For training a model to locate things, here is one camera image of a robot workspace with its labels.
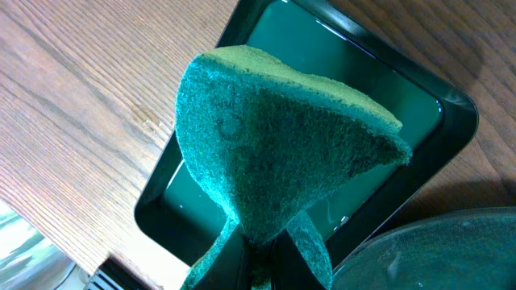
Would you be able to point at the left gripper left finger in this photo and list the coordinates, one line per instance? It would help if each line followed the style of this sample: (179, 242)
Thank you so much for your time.
(231, 268)

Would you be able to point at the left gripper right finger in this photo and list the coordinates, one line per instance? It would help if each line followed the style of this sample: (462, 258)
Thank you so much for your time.
(289, 271)

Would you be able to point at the green scouring sponge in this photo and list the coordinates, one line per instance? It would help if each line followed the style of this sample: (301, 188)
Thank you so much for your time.
(265, 142)

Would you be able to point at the round black tray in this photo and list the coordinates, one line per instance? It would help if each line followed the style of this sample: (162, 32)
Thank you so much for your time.
(469, 249)

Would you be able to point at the rectangular black tray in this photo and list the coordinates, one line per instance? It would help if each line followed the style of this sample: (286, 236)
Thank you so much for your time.
(314, 37)

